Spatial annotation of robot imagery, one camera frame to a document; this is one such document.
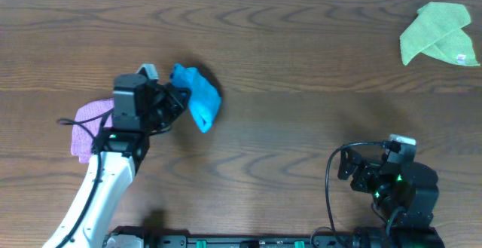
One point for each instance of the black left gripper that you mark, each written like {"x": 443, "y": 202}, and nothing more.
{"x": 170, "y": 102}

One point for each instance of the blue microfiber cloth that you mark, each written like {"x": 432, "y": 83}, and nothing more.
{"x": 205, "y": 100}

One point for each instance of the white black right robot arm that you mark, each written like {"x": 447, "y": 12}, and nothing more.
{"x": 404, "y": 191}

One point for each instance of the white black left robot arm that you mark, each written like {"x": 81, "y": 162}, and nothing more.
{"x": 142, "y": 108}

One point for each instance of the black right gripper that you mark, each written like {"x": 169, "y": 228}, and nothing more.
{"x": 367, "y": 169}

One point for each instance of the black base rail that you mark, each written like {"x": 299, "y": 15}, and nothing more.
{"x": 129, "y": 236}

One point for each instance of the green microfiber cloth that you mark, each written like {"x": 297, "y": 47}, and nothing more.
{"x": 437, "y": 33}

